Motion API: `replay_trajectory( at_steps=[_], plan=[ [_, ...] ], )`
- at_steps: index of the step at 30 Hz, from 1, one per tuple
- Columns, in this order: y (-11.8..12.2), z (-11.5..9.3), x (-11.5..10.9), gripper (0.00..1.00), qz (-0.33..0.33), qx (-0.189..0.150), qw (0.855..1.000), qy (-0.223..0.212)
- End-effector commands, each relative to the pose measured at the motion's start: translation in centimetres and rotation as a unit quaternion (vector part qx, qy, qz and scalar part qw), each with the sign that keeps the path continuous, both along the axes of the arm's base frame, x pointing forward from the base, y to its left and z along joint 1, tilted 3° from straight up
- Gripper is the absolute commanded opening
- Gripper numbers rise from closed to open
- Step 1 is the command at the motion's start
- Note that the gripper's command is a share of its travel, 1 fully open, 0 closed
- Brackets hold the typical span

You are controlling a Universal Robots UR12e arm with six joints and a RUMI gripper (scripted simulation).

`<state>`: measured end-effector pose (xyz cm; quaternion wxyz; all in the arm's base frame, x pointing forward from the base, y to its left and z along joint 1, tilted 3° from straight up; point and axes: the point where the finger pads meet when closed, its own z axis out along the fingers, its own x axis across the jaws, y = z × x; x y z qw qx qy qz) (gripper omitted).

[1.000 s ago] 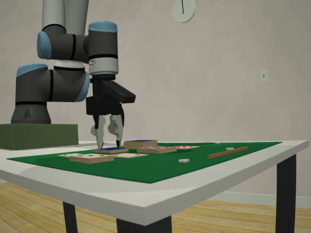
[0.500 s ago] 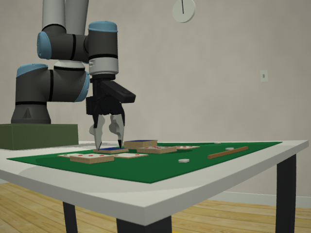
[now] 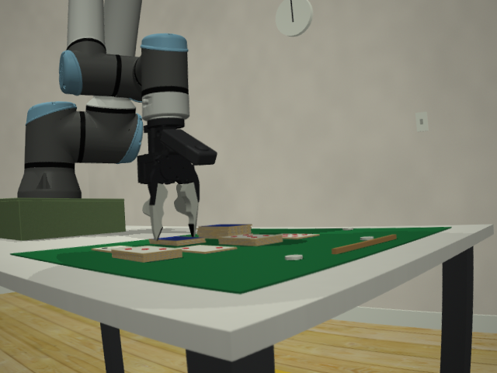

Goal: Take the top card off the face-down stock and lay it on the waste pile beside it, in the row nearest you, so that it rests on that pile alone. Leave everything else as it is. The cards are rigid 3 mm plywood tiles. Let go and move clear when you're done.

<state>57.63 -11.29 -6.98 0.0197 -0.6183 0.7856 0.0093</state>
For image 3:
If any grey rectangular tile with black dots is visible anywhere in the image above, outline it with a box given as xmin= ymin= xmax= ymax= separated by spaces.
xmin=92 ymin=246 xmax=132 ymax=253

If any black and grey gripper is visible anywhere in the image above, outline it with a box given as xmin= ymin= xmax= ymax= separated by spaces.
xmin=137 ymin=117 xmax=200 ymax=241

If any green felt mat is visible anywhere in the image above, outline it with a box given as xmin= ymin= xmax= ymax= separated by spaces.
xmin=10 ymin=227 xmax=452 ymax=294

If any brown thin wooden strip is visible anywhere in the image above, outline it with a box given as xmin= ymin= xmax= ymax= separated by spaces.
xmin=332 ymin=235 xmax=397 ymax=254

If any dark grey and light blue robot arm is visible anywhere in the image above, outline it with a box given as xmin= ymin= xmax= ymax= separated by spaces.
xmin=17 ymin=0 xmax=217 ymax=198

